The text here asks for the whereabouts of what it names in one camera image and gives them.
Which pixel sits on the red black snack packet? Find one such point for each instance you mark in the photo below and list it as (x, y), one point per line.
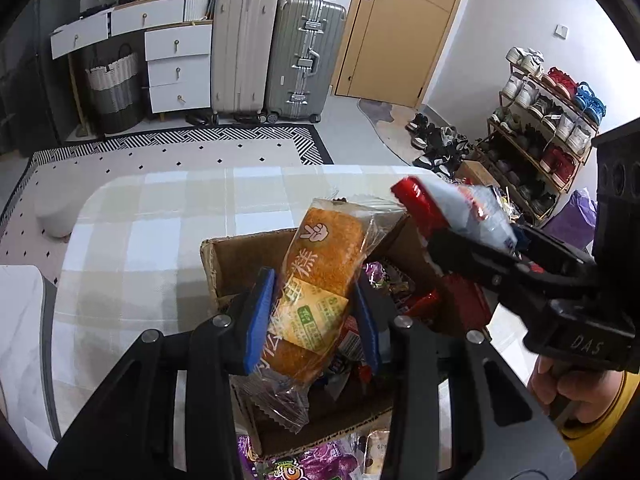
(422, 302)

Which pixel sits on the rows of assorted shoes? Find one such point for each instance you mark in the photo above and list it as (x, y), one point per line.
(555, 160)

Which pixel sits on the dark grey refrigerator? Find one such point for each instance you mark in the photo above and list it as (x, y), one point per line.
(30, 75)

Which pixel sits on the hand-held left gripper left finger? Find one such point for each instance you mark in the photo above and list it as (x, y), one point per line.
(260, 320)

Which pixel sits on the person's right hand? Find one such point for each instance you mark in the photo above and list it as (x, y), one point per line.
(580, 390)

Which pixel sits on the silver suitcase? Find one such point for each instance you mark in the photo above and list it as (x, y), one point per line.
(305, 60)

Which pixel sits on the grey door mat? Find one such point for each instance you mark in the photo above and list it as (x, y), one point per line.
(382, 120)

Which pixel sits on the pile of dark sandals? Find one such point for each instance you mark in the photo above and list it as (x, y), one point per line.
(440, 142)

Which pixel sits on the wooden door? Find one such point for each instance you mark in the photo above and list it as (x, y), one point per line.
(400, 35)

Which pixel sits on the brown cardboard box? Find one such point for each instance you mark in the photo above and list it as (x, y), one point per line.
(225, 260)

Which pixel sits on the orange cake packet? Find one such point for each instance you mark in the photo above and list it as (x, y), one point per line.
(320, 260)

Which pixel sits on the wooden shoe rack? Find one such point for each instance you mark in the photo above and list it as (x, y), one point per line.
(582, 160)

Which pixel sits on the small cardboard box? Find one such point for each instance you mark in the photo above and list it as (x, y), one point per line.
(475, 172)

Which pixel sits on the white light switch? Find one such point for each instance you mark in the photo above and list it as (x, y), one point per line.
(561, 31)

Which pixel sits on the white round stool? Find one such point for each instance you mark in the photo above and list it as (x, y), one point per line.
(65, 207)

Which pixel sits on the white drawer desk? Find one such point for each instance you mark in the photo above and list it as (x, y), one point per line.
(175, 70)

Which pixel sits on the clear cookie packet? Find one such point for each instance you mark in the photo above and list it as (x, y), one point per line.
(375, 455)

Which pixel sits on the checked tablecloth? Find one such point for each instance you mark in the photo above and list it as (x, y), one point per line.
(150, 240)

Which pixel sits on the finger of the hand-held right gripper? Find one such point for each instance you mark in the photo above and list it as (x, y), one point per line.
(550, 250)
(475, 260)

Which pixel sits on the purple white snack bag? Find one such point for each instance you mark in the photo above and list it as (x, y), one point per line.
(310, 467)

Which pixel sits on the grey white woven basket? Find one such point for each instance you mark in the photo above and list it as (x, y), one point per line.
(115, 95)

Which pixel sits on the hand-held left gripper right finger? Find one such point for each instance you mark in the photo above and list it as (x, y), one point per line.
(367, 330)

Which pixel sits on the beige suitcase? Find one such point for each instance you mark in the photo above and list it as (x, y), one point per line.
(245, 50)

